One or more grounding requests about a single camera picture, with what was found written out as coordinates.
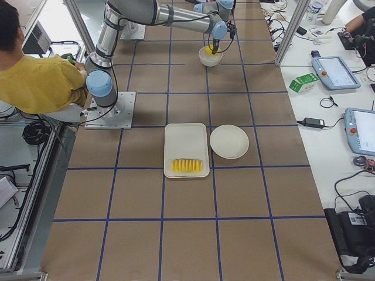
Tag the person in yellow shirt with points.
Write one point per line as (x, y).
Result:
(36, 85)

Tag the sliced yellow pineapple toy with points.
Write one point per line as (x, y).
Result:
(187, 166)

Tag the white rectangular tray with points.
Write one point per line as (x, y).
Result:
(185, 141)

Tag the cream round plate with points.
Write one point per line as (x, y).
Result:
(229, 141)

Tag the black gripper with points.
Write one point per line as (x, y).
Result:
(215, 43)

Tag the yellow lemon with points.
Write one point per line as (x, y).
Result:
(209, 51)

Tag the aluminium frame post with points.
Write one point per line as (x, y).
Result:
(296, 18)

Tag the white ceramic bowl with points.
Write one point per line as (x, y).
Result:
(209, 61)

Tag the blue teach pendant near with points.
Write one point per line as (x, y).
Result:
(359, 127)

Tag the blue teach pendant far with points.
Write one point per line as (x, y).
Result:
(334, 73)

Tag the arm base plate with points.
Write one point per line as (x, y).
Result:
(118, 117)
(133, 31)

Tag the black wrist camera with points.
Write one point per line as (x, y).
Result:
(231, 28)

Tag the green white carton box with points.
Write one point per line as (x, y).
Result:
(303, 83)

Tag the black power adapter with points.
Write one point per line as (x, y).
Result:
(314, 123)

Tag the blue teach pendant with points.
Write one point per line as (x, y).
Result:
(359, 127)
(334, 73)

